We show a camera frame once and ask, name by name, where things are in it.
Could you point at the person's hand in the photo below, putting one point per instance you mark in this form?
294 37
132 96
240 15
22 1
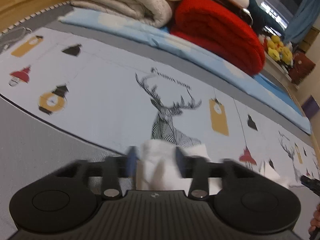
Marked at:
315 222

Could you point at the blue curtain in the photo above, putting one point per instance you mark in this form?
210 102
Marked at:
302 21

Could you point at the teal shark plush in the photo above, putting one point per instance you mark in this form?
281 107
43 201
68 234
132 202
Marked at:
261 19

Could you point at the red folded blanket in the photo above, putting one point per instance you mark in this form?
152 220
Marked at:
213 27

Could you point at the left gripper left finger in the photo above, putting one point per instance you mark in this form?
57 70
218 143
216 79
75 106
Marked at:
117 165

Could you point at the white garment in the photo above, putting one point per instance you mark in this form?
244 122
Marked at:
157 169

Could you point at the light blue cloud blanket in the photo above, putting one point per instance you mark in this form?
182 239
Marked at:
257 86

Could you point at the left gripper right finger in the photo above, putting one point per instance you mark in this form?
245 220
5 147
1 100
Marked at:
195 166

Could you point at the purple box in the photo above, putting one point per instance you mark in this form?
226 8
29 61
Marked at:
310 107

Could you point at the yellow plush toys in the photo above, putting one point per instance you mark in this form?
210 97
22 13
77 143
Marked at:
275 49

